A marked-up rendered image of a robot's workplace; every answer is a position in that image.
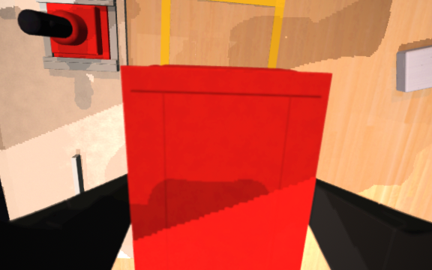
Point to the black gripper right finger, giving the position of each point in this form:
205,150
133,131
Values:
354,232

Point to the yellow rectangular outline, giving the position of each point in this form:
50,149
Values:
275,38

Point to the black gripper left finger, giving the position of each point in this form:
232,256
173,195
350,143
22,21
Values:
83,232

